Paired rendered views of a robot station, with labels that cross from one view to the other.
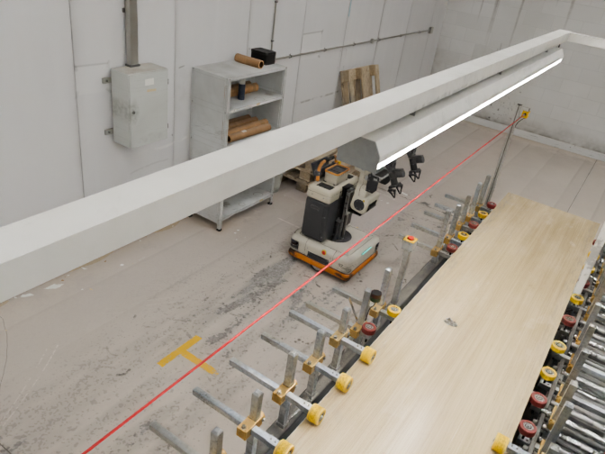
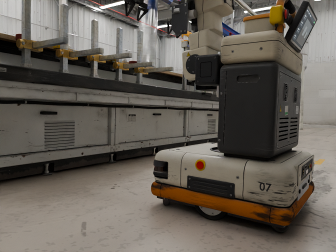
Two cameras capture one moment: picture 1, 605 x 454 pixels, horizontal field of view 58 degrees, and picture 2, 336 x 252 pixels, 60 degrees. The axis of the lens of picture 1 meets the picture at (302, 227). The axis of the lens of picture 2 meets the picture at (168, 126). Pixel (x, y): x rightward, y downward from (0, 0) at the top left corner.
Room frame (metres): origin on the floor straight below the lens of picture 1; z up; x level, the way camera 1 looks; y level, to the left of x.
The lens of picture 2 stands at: (6.03, -0.58, 0.48)
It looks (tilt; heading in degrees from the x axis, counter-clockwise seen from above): 3 degrees down; 185
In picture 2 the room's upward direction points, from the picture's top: 2 degrees clockwise
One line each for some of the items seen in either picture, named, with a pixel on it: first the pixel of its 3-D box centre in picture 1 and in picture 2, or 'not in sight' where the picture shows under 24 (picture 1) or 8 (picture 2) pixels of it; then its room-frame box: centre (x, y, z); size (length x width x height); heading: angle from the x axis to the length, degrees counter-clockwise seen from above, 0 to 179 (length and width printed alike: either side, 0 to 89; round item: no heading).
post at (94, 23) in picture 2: (462, 221); (94, 53); (4.00, -1.29, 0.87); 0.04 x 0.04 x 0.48; 60
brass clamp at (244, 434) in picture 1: (250, 423); not in sight; (1.60, 0.09, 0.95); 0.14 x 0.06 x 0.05; 150
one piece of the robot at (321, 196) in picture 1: (333, 203); (257, 91); (4.56, -0.26, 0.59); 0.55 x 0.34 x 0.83; 150
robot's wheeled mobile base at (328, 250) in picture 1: (335, 245); (236, 173); (4.51, -0.34, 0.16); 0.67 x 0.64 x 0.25; 60
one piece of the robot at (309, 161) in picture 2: not in sight; (305, 168); (4.65, -0.04, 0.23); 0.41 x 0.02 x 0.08; 150
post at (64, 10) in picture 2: (473, 207); (64, 42); (4.22, -1.41, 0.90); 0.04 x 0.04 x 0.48; 60
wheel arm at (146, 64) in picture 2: (437, 234); (131, 66); (3.80, -1.06, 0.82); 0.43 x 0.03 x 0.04; 60
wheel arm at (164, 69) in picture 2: (424, 246); (150, 70); (3.58, -0.94, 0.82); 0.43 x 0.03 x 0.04; 60
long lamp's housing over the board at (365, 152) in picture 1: (494, 83); not in sight; (2.33, -0.71, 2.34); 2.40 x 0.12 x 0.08; 150
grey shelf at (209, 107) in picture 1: (236, 142); not in sight; (5.21, 0.79, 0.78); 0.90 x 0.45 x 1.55; 150
